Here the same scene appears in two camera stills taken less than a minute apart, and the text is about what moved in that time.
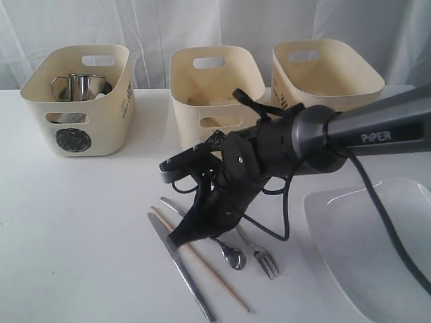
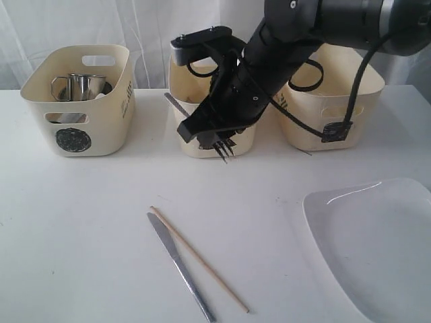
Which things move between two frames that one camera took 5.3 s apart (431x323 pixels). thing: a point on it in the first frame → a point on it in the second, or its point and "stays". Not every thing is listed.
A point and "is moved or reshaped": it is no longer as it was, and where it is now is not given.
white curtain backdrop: (153, 30) stays
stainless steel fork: (264, 255) is moved or reshaped
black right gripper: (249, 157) → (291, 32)
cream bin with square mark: (320, 71) stays
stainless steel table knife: (163, 233) stays
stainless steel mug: (81, 87) stays
